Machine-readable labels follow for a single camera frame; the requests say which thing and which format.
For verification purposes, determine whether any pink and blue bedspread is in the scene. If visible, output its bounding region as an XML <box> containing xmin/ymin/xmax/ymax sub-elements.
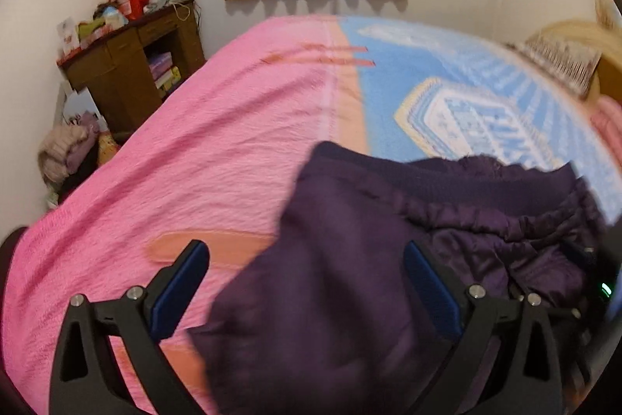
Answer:
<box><xmin>1</xmin><ymin>16</ymin><xmax>621</xmax><ymax>414</ymax></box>

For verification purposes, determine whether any pink folded quilt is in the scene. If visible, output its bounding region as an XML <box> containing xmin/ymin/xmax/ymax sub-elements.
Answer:
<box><xmin>591</xmin><ymin>96</ymin><xmax>622</xmax><ymax>162</ymax></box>

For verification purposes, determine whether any cream wooden headboard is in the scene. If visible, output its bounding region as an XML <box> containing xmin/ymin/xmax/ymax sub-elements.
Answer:
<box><xmin>540</xmin><ymin>20</ymin><xmax>621</xmax><ymax>103</ymax></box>

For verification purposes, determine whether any grey patterned pillow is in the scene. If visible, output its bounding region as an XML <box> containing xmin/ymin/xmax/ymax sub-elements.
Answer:
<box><xmin>509</xmin><ymin>34</ymin><xmax>602</xmax><ymax>100</ymax></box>

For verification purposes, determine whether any beige side window curtain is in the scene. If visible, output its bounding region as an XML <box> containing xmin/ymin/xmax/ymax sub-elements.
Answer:
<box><xmin>595</xmin><ymin>0</ymin><xmax>622</xmax><ymax>32</ymax></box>

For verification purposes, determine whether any dark wooden footboard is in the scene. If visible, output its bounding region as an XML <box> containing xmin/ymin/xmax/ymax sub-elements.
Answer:
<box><xmin>0</xmin><ymin>226</ymin><xmax>28</xmax><ymax>295</ymax></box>

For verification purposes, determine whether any brown wooden desk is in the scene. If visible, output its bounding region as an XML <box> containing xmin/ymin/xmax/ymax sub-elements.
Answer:
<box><xmin>58</xmin><ymin>0</ymin><xmax>206</xmax><ymax>135</ymax></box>

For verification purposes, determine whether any purple quilted jacket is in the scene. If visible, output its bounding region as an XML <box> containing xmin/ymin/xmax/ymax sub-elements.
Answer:
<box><xmin>190</xmin><ymin>142</ymin><xmax>606</xmax><ymax>414</ymax></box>

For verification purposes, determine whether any white greeting card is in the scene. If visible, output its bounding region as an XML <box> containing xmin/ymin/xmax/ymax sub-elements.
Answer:
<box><xmin>56</xmin><ymin>18</ymin><xmax>80</xmax><ymax>58</ymax></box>

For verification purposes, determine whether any beige clothes pile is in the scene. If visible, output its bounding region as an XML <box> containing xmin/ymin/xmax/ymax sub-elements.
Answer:
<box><xmin>37</xmin><ymin>112</ymin><xmax>120</xmax><ymax>189</ymax></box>

